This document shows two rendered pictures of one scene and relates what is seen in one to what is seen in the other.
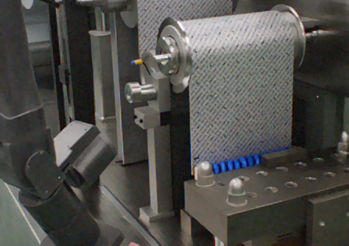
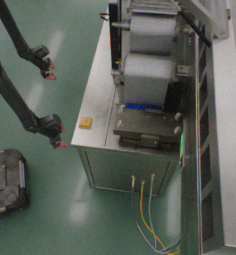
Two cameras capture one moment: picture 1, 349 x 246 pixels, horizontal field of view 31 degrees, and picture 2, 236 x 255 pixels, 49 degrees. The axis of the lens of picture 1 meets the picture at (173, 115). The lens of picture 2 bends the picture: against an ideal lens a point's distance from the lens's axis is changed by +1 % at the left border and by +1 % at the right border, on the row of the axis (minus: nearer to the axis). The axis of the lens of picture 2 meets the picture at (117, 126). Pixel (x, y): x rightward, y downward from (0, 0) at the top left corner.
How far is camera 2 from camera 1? 1.00 m
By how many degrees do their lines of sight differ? 48
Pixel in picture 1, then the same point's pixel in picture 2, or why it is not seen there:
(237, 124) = (141, 96)
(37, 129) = (30, 123)
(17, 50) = (21, 111)
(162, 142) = (121, 87)
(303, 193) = (141, 131)
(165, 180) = (121, 97)
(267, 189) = (135, 123)
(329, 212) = (147, 140)
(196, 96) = (126, 86)
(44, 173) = (33, 130)
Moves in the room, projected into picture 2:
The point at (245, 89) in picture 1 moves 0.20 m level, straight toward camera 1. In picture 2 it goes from (145, 89) to (122, 111)
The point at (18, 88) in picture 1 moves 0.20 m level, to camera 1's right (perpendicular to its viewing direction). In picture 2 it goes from (23, 117) to (58, 139)
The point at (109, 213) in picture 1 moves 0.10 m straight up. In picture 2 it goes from (108, 94) to (107, 84)
